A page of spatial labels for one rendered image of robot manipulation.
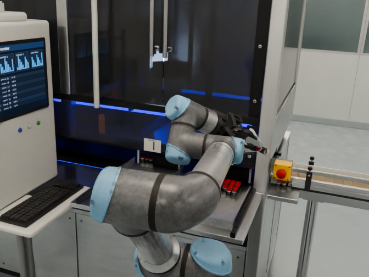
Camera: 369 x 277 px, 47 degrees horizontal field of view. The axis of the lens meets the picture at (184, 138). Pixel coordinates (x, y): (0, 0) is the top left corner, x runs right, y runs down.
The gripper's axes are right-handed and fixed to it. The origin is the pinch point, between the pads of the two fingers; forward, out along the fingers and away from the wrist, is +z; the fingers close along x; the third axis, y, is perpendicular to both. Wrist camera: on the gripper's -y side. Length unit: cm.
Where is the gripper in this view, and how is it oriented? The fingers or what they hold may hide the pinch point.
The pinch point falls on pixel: (257, 148)
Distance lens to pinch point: 141.5
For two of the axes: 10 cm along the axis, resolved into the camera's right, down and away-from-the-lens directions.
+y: -1.1, -7.6, 6.4
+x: -6.1, 5.6, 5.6
